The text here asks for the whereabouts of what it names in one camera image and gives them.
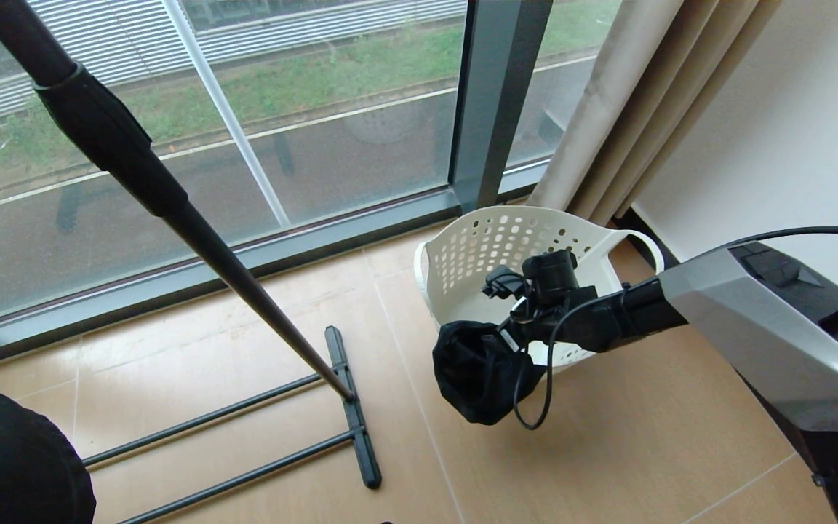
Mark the black garment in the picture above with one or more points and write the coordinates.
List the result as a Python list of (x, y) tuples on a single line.
[(477, 378), (12, 458)]

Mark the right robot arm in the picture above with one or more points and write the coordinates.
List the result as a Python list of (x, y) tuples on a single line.
[(768, 327)]

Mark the white laundry basket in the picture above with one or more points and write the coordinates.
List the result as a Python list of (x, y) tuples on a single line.
[(484, 247)]

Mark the black clothes rack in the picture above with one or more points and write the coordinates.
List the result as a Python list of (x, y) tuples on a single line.
[(121, 145)]

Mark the window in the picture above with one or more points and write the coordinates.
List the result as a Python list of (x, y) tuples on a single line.
[(353, 131)]

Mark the beige curtain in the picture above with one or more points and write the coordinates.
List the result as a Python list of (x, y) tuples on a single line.
[(644, 109)]

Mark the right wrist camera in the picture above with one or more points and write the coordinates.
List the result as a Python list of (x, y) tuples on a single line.
[(503, 282)]

